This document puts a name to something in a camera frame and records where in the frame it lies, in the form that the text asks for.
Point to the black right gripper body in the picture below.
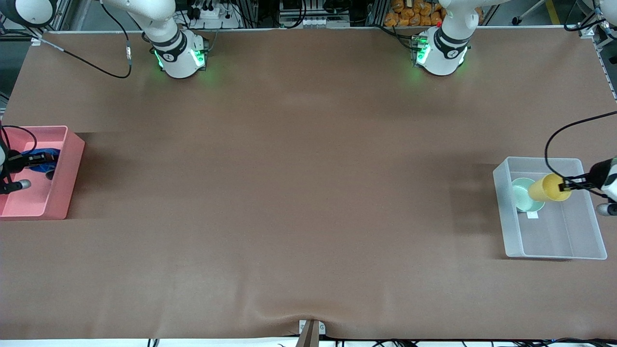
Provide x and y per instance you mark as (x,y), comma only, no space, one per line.
(16,161)

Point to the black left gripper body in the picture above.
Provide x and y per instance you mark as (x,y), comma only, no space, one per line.
(596,174)

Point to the blue cloth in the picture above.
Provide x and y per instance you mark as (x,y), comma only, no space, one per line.
(48,166)

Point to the yellow cup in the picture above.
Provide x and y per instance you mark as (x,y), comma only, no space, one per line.
(544,189)

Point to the mint green bowl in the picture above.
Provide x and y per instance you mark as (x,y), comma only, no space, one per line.
(521,195)

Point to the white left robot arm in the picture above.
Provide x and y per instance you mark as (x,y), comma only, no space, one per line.
(443,53)

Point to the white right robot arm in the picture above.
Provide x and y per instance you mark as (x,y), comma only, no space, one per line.
(178,53)

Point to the pink plastic bin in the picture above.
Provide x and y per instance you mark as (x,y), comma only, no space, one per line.
(33,202)

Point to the translucent plastic bin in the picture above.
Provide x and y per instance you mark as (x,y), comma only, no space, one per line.
(564,236)

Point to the white label sticker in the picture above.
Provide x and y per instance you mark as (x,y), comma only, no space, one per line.
(532,215)

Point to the white power strip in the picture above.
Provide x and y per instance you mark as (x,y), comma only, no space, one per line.
(217,14)

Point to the pile of orange packets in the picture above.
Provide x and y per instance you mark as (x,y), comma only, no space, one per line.
(409,13)

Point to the white connector block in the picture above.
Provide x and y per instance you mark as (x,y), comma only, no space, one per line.
(325,22)

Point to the metal table edge clamp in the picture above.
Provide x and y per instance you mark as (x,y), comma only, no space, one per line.
(312,330)

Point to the aluminium frame rail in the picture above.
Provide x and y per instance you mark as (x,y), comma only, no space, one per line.
(606,62)

